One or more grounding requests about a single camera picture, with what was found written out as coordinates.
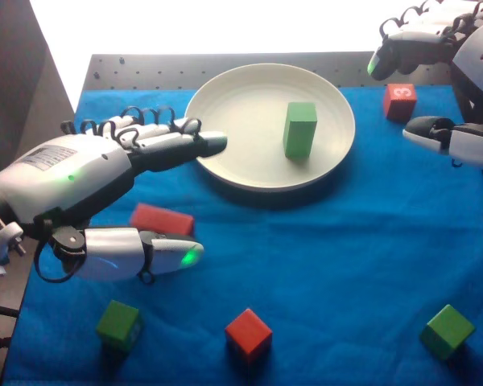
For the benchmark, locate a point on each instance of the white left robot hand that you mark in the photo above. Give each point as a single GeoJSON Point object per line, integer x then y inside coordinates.
{"type": "Point", "coordinates": [64, 181]}

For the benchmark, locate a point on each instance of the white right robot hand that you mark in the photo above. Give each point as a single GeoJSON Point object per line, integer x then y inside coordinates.
{"type": "Point", "coordinates": [479, 56]}

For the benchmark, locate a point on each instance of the tall red block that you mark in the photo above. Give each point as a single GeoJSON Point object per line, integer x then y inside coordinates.
{"type": "Point", "coordinates": [161, 219]}

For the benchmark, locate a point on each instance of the tall green block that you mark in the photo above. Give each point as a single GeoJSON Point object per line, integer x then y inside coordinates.
{"type": "Point", "coordinates": [300, 130]}

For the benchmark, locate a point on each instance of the white round plate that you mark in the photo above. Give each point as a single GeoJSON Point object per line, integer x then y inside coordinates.
{"type": "Point", "coordinates": [257, 161]}

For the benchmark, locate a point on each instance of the red cube with number three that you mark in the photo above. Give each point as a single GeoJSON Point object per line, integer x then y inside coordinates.
{"type": "Point", "coordinates": [399, 102]}

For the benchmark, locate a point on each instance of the grey perforated metal board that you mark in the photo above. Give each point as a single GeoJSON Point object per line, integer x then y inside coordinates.
{"type": "Point", "coordinates": [145, 74]}

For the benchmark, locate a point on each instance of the green cube with white print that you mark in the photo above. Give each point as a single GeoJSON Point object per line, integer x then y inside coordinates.
{"type": "Point", "coordinates": [116, 325]}

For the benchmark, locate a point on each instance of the plain red cube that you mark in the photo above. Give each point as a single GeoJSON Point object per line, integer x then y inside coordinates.
{"type": "Point", "coordinates": [247, 333]}

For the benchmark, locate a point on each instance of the blue cloth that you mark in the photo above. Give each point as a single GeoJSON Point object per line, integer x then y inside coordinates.
{"type": "Point", "coordinates": [306, 261]}

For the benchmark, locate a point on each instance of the plain green cube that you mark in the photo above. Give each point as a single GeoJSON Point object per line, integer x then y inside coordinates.
{"type": "Point", "coordinates": [447, 331]}

